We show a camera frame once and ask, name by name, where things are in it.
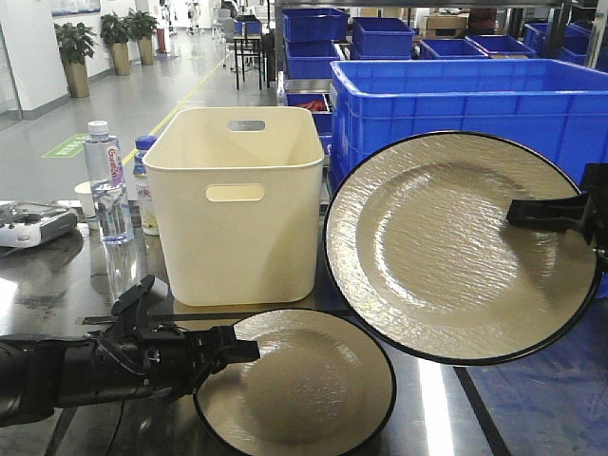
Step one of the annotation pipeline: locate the potted plant far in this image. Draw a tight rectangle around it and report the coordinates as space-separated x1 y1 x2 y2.
126 9 158 66

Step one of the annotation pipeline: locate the lower blue plastic crate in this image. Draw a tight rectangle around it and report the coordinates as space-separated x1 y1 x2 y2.
327 171 607 299

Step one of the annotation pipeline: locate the blue plastic crate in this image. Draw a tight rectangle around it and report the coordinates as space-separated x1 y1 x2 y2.
327 171 607 299
330 59 607 185

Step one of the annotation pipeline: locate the blue cap drink bottle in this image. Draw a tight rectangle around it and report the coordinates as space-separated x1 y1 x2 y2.
133 135 159 236

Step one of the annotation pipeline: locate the potted plant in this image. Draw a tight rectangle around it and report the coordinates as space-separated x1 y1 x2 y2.
100 12 130 76
54 22 96 98
126 9 158 66

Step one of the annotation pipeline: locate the potted plant near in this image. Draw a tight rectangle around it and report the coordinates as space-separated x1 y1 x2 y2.
54 22 96 98

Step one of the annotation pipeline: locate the white paper cup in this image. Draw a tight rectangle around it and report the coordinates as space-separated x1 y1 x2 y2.
74 181 99 231

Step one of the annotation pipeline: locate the clear water bottle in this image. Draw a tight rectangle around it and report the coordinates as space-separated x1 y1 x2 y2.
84 121 134 245

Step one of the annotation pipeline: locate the cream plastic bin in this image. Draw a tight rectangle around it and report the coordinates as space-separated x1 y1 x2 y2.
144 106 324 306

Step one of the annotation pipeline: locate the beige black-rimmed plate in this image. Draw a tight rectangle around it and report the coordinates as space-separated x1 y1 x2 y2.
324 131 601 366
197 309 396 455

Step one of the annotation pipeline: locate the grey remote controller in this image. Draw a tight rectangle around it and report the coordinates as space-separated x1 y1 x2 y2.
1 201 78 249

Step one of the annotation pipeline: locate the potted plant middle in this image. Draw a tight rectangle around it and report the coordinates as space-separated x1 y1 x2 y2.
100 12 130 76

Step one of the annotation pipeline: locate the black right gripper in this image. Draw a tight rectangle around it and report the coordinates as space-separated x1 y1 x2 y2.
506 163 607 274

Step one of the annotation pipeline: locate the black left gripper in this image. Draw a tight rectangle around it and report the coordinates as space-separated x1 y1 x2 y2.
98 275 260 398

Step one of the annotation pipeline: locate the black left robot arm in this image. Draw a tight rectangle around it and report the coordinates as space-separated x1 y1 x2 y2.
1 275 260 427

